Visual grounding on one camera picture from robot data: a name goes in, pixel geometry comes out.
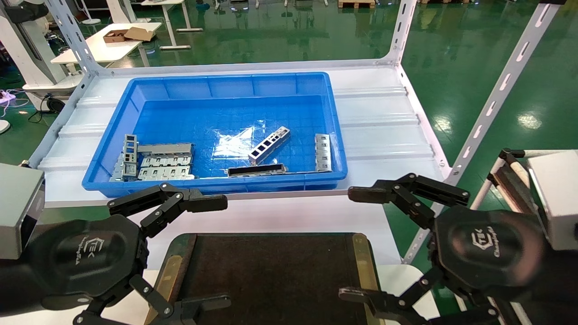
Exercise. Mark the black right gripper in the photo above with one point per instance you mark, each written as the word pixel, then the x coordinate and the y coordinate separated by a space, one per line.
pixel 487 253

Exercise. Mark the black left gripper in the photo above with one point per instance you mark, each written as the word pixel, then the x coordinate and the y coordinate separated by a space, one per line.
pixel 90 257

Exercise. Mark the perforated grey metal part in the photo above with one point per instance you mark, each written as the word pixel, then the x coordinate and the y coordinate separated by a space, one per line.
pixel 276 136

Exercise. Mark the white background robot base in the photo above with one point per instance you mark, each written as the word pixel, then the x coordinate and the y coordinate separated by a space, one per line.
pixel 27 49

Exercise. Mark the black tray container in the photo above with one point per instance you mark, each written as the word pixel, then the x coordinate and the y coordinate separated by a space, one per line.
pixel 271 280

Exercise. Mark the slotted silver metal part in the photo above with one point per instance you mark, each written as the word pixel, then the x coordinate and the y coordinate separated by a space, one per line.
pixel 149 161
pixel 323 153
pixel 144 174

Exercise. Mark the dark long metal part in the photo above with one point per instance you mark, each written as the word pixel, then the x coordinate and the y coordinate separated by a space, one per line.
pixel 257 170

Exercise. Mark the long grey metal channel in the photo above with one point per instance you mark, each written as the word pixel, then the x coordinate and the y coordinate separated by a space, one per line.
pixel 165 148

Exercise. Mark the clear plastic film sheet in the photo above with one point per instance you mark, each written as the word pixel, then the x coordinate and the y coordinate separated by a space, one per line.
pixel 235 144

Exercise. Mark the blue plastic bin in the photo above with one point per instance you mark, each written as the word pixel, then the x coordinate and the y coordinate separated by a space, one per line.
pixel 226 113

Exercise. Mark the white background table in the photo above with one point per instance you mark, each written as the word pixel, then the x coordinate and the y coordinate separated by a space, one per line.
pixel 104 47

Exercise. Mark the open cardboard box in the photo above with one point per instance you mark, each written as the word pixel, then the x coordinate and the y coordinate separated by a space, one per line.
pixel 137 33

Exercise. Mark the white desk with legs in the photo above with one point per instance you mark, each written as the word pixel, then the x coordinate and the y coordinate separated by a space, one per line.
pixel 167 18

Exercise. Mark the wooden pallet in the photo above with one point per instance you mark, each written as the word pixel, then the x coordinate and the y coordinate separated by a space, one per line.
pixel 356 3

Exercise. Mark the upright grey metal bracket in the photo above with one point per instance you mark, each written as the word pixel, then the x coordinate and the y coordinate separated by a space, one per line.
pixel 130 169

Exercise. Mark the small grey metal bracket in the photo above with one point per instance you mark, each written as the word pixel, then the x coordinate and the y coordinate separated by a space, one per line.
pixel 118 171

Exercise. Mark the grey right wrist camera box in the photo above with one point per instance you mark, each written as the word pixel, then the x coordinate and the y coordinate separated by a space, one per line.
pixel 560 198

